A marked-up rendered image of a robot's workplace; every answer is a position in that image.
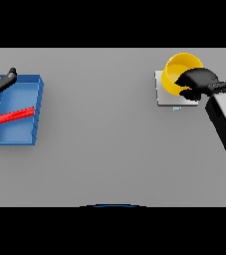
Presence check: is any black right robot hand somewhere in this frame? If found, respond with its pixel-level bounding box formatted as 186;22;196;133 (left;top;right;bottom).
173;67;226;102

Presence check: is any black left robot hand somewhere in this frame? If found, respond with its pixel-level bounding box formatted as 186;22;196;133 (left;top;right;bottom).
0;59;18;102

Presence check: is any yellow bowl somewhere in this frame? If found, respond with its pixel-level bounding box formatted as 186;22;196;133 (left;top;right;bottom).
160;52;204;97

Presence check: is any pale square measuring scale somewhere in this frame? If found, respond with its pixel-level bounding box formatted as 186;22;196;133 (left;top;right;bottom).
154;70;199;107

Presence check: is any red beaker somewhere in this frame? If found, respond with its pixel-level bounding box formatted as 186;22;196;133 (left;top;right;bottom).
0;106;36;125

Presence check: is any blue tray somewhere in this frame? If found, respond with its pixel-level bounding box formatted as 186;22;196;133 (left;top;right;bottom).
0;74;45;146

